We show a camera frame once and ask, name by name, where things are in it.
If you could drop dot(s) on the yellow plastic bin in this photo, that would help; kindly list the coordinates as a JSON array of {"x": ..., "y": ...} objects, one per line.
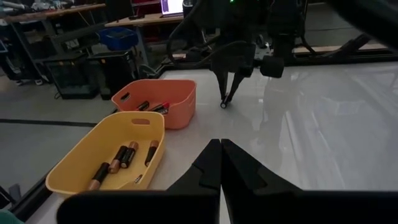
[{"x": 71, "y": 168}]

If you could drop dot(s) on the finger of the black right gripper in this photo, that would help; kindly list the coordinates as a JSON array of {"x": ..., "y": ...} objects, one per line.
[
  {"x": 222, "y": 85},
  {"x": 272, "y": 67}
]

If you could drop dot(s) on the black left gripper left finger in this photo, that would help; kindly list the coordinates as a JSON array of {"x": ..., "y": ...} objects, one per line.
[{"x": 186, "y": 207}]

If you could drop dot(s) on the orange plastic bin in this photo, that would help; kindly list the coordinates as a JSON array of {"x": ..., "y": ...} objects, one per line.
[{"x": 180, "y": 109}]

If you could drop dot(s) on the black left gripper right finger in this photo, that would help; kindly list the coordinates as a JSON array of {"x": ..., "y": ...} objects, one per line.
[{"x": 280, "y": 207}]

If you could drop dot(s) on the black copper-top battery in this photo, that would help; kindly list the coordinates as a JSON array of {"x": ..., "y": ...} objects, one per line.
[
  {"x": 138, "y": 179},
  {"x": 117, "y": 159},
  {"x": 151, "y": 152},
  {"x": 129, "y": 154},
  {"x": 99, "y": 175}
]

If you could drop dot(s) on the teal plastic bin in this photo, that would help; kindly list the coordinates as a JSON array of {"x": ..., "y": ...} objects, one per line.
[{"x": 9, "y": 217}]

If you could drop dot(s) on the blue plastic crate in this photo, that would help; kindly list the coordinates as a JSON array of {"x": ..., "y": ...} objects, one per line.
[{"x": 118, "y": 39}]

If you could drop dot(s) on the silver AA battery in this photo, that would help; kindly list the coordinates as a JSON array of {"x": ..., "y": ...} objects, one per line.
[{"x": 223, "y": 105}]

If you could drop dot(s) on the red black battery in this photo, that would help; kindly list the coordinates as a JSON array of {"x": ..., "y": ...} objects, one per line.
[
  {"x": 143, "y": 105},
  {"x": 164, "y": 109},
  {"x": 155, "y": 106}
]

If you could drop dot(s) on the wooden base board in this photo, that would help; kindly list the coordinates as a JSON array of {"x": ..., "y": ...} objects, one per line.
[{"x": 326, "y": 48}]

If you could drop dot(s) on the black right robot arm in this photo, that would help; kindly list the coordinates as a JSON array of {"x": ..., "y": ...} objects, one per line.
[{"x": 280, "y": 28}]

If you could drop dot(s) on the wooden workbench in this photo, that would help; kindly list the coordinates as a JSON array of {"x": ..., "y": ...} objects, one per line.
[{"x": 46, "y": 13}]

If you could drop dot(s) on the wooden desk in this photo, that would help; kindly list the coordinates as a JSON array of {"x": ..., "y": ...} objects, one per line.
[{"x": 149, "y": 20}]

